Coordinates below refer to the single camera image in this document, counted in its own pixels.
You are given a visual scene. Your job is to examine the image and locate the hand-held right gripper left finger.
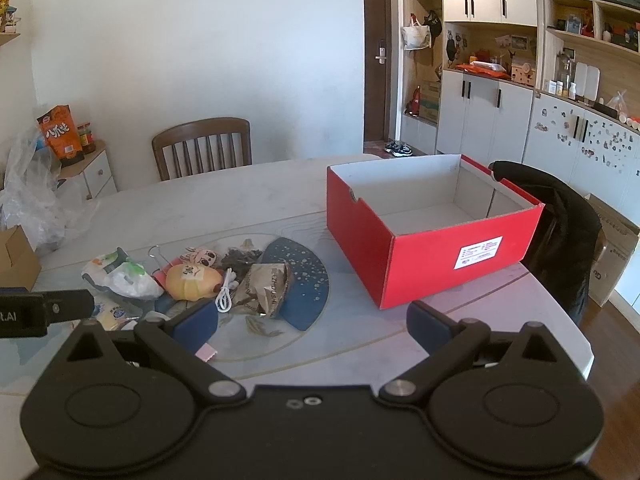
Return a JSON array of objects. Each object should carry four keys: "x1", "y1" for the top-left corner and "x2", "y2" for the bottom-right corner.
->
[{"x1": 65, "y1": 300, "x2": 248, "y2": 407}]

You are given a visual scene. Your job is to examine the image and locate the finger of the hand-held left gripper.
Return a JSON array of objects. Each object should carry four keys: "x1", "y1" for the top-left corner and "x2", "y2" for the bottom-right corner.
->
[{"x1": 46, "y1": 290, "x2": 96, "y2": 322}]

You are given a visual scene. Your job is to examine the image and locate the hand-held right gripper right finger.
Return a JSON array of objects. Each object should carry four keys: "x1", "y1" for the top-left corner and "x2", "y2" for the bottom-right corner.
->
[{"x1": 379, "y1": 300, "x2": 573, "y2": 407}]

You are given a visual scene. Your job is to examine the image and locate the white cable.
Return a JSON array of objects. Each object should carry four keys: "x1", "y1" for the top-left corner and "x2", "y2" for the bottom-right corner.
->
[{"x1": 215, "y1": 268, "x2": 239, "y2": 314}]

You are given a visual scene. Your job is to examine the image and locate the white cardboard box red edge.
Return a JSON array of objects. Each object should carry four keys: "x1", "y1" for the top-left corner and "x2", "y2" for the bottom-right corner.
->
[{"x1": 326, "y1": 154, "x2": 545, "y2": 309}]

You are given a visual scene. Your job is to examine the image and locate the white and green plastic bag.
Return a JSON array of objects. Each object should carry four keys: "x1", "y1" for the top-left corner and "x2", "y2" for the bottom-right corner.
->
[{"x1": 82, "y1": 247, "x2": 164, "y2": 301}]

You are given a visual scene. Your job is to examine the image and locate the white marble desktop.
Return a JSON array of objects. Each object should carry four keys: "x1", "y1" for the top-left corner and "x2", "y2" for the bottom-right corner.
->
[{"x1": 0, "y1": 154, "x2": 593, "y2": 480}]

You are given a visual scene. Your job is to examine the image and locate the yellow plush toy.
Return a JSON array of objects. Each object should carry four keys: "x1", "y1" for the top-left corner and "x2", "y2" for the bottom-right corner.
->
[{"x1": 165, "y1": 264, "x2": 226, "y2": 302}]

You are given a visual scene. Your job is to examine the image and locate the white packet with blue logo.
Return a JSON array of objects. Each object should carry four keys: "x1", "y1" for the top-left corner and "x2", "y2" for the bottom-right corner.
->
[{"x1": 94, "y1": 302, "x2": 140, "y2": 332}]

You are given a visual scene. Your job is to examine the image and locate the small brown cardboard box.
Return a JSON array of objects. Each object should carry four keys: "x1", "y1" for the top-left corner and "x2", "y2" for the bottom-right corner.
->
[{"x1": 0, "y1": 225, "x2": 42, "y2": 292}]

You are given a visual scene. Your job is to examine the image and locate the cartoon face packet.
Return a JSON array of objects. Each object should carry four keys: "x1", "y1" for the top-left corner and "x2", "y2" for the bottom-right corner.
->
[{"x1": 179, "y1": 246, "x2": 221, "y2": 271}]

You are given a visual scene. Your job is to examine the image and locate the pink binder clip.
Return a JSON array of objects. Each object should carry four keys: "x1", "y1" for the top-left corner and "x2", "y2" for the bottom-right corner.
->
[{"x1": 148, "y1": 245, "x2": 175, "y2": 286}]

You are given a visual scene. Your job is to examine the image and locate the dark dried snack bag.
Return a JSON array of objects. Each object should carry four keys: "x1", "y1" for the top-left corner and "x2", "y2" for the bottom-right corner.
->
[{"x1": 220, "y1": 242, "x2": 266, "y2": 281}]

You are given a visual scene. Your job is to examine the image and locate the round glass turntable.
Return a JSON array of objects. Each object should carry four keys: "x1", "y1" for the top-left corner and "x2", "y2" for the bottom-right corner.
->
[{"x1": 0, "y1": 232, "x2": 346, "y2": 396}]

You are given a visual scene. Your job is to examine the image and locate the dark blue speckled mat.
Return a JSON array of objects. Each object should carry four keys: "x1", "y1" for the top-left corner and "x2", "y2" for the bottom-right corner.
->
[{"x1": 260, "y1": 237, "x2": 331, "y2": 332}]

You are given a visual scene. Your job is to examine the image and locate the clear plastic bags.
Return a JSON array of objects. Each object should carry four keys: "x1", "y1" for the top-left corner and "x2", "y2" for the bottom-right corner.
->
[{"x1": 0, "y1": 120, "x2": 88, "y2": 256}]

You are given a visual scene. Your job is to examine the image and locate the small white side cabinet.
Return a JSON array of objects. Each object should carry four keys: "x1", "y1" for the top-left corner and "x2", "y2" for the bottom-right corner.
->
[{"x1": 54, "y1": 140, "x2": 119, "y2": 202}]

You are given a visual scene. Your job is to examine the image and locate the red sauce jar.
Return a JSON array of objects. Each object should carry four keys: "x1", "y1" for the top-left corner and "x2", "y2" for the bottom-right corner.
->
[{"x1": 76, "y1": 122, "x2": 97, "y2": 155}]

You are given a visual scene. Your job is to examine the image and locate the orange snack bag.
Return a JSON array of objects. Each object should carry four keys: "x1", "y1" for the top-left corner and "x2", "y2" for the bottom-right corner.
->
[{"x1": 36, "y1": 105, "x2": 81, "y2": 163}]

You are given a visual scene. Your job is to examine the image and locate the brown wooden chair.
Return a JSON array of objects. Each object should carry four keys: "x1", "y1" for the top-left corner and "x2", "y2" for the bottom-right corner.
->
[{"x1": 151, "y1": 117, "x2": 252, "y2": 182}]

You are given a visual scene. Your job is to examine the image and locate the large brown cardboard box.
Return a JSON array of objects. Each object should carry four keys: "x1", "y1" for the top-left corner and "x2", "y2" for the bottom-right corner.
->
[{"x1": 586, "y1": 194, "x2": 640, "y2": 307}]

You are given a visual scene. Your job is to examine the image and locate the white two-door cabinet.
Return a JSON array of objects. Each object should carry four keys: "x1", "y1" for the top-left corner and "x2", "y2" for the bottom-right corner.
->
[{"x1": 436, "y1": 69, "x2": 535, "y2": 163}]

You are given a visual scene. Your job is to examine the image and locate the stacked cardboard boxes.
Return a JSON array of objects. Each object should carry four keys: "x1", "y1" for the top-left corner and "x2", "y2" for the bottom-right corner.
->
[{"x1": 419, "y1": 80, "x2": 441, "y2": 122}]

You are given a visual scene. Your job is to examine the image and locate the white cabinet with stickers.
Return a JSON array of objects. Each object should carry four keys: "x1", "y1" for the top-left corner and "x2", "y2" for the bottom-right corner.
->
[{"x1": 521, "y1": 91, "x2": 640, "y2": 306}]

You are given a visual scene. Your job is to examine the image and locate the dark brown door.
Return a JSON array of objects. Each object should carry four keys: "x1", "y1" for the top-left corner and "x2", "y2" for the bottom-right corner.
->
[{"x1": 362, "y1": 0, "x2": 402, "y2": 144}]

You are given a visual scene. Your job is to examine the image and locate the orange flat package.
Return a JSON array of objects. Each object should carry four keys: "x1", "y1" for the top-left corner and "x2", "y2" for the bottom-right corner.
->
[{"x1": 456, "y1": 60, "x2": 514, "y2": 79}]

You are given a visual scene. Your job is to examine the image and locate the white tote bag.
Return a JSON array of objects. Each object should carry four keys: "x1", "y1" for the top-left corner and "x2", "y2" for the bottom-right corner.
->
[{"x1": 402, "y1": 16, "x2": 432, "y2": 51}]

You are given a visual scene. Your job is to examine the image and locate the white cutting boards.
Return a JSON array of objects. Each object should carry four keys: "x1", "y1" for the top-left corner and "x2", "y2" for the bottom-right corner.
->
[{"x1": 574, "y1": 62, "x2": 601, "y2": 104}]

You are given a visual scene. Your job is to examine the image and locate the wooden wall shelf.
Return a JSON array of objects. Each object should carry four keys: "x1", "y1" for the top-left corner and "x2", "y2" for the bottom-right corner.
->
[{"x1": 0, "y1": 0, "x2": 22, "y2": 47}]

